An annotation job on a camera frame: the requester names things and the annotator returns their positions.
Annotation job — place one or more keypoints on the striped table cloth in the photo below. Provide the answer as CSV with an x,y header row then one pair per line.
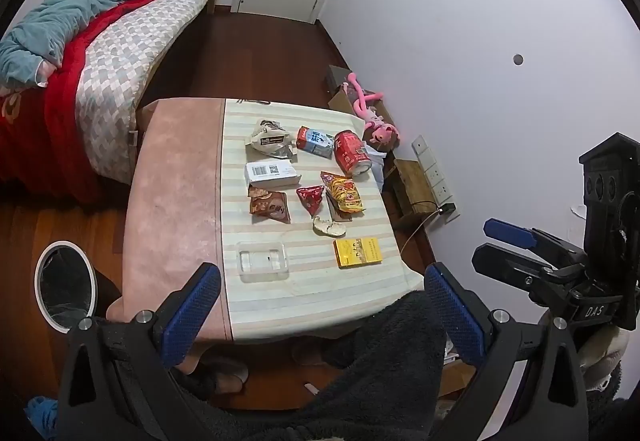
x,y
310,301

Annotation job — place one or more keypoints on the blue white milk carton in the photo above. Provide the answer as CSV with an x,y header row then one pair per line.
x,y
315,142

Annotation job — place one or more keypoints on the silver brown snack bag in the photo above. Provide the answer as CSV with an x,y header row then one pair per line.
x,y
270,141

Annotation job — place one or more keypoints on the red triangular snack packet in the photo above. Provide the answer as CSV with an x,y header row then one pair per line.
x,y
311,198

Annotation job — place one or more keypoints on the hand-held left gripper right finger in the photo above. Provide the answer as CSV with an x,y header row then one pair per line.
x,y
452,316

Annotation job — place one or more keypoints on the pink slipper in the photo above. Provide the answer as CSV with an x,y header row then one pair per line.
x,y
225,373

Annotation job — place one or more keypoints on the white rim trash bin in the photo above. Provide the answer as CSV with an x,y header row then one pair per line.
x,y
65,286

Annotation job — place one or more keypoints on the bed with checkered blanket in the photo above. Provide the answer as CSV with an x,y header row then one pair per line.
x,y
45,131

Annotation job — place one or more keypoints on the blue cloth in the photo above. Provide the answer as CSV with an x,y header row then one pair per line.
x,y
42,413

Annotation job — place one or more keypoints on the white wall switch plate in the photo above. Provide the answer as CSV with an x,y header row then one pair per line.
x,y
428,163
420,146

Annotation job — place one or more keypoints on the clear plastic tray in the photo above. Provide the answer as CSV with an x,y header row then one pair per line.
x,y
262,261

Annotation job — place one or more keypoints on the black charger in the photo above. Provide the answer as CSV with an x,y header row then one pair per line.
x,y
446,208

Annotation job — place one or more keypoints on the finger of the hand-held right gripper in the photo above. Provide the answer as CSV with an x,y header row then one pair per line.
x,y
505,266
507,232

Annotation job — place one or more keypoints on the red soda can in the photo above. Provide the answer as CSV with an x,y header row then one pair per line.
x,y
350,152

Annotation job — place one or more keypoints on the pink plush toy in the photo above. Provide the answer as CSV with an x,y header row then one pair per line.
x,y
372,118

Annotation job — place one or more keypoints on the teal quilt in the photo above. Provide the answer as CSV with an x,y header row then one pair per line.
x,y
75,6

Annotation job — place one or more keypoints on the yellow red snack bag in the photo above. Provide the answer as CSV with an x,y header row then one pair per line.
x,y
344,193

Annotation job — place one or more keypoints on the brown snack packet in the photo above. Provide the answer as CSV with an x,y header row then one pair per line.
x,y
270,207

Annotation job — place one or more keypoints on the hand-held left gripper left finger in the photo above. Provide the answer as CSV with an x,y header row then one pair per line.
x,y
192,316

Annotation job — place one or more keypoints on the pink table cloth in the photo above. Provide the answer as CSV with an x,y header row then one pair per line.
x,y
172,201

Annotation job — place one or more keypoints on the white wall socket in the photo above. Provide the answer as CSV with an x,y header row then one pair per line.
x,y
443,195
435,178

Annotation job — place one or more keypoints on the bed with blue quilt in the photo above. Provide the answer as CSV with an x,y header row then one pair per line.
x,y
130,51

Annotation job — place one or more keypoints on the crumpled beige paper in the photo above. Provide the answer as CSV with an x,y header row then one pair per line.
x,y
327,227

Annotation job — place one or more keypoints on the yellow flat box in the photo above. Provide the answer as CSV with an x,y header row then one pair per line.
x,y
357,252

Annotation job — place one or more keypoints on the white cardboard box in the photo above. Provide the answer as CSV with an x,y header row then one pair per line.
x,y
270,173

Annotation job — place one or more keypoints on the wooden stool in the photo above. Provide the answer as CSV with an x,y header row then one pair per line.
x,y
412,183

